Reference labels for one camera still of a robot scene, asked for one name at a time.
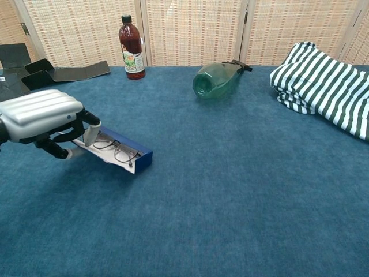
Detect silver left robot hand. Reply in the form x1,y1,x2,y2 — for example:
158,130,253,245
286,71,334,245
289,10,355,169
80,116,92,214
0,89,102,160

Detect thin metal frame eyeglasses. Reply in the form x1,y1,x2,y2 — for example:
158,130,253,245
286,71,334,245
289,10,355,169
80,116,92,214
92,137,142,167

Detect blue glasses case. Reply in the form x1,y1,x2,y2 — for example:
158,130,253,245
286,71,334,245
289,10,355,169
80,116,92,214
56,126,153,175

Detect black unfolded cardboard box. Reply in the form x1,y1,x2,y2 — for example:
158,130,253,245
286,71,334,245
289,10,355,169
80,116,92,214
0,43,111,100

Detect dark red juice bottle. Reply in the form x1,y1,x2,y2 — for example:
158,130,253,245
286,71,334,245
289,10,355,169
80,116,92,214
118,14,146,80

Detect bamboo folding screen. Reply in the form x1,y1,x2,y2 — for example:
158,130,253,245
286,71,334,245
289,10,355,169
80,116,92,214
0,0,369,70

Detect green glass vase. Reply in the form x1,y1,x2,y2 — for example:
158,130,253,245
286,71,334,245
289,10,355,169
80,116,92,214
192,59,253,101

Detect blue felt table cover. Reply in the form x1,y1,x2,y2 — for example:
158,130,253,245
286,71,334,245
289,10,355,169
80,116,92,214
0,65,369,277

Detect green white striped cloth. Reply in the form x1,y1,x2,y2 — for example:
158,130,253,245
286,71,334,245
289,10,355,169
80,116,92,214
269,41,369,141

